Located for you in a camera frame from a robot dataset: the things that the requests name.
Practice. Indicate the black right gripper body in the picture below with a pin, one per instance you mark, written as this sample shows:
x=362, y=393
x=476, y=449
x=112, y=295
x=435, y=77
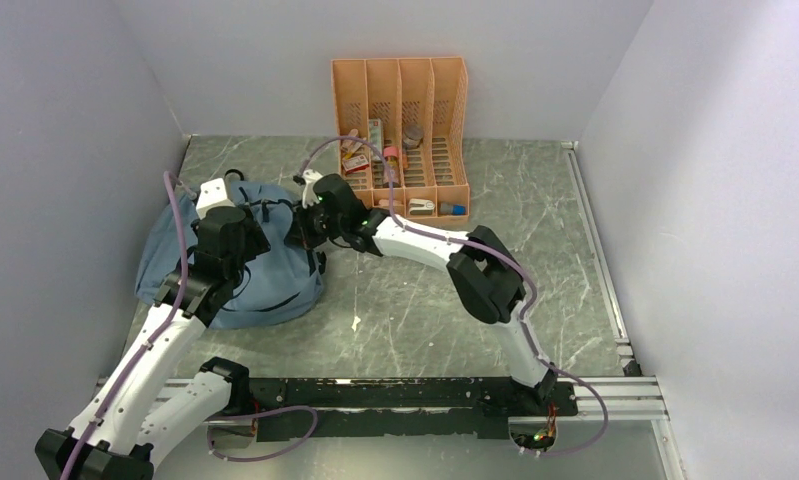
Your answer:
x=314, y=226

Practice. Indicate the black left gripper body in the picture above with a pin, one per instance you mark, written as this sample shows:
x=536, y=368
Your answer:
x=254, y=243

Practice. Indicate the blue student backpack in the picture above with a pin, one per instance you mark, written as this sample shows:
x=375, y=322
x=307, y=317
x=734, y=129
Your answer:
x=279, y=285

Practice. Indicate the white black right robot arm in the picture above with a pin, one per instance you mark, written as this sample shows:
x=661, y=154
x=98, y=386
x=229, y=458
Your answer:
x=490, y=284

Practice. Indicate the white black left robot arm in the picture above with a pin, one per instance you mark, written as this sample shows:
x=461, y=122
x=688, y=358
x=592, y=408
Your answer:
x=123, y=433

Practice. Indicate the brown glue bottle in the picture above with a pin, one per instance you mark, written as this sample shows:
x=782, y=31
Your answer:
x=392, y=173

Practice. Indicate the white stapler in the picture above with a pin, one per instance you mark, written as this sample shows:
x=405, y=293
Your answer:
x=420, y=207

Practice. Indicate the white green card box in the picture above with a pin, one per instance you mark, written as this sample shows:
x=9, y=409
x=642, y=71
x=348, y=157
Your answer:
x=375, y=137

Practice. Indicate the blue cap item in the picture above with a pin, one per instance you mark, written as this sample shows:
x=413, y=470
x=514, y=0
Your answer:
x=450, y=209

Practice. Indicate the brown round tape roll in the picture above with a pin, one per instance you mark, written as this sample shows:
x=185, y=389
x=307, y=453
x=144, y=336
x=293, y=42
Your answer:
x=412, y=136

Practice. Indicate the orange plastic file organizer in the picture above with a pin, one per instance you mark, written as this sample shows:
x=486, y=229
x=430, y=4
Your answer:
x=413, y=109

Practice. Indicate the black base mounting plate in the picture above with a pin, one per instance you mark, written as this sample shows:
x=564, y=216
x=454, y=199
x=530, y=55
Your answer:
x=483, y=407

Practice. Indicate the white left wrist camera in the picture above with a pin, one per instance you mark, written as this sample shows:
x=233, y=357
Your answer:
x=213, y=193

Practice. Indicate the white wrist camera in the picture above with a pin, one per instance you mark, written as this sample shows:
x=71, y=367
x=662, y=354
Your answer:
x=308, y=180
x=213, y=193

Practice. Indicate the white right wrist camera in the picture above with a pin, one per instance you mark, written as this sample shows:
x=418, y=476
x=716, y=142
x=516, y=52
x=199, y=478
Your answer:
x=308, y=180

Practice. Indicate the aluminium frame rail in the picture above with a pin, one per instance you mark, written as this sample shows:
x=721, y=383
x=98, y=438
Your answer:
x=624, y=397

